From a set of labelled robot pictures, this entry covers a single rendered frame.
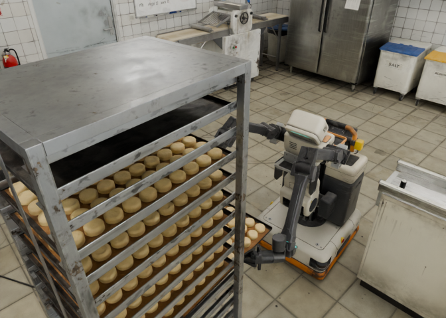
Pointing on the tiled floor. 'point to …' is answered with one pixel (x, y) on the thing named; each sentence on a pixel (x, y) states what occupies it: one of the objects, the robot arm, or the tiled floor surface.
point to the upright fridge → (339, 29)
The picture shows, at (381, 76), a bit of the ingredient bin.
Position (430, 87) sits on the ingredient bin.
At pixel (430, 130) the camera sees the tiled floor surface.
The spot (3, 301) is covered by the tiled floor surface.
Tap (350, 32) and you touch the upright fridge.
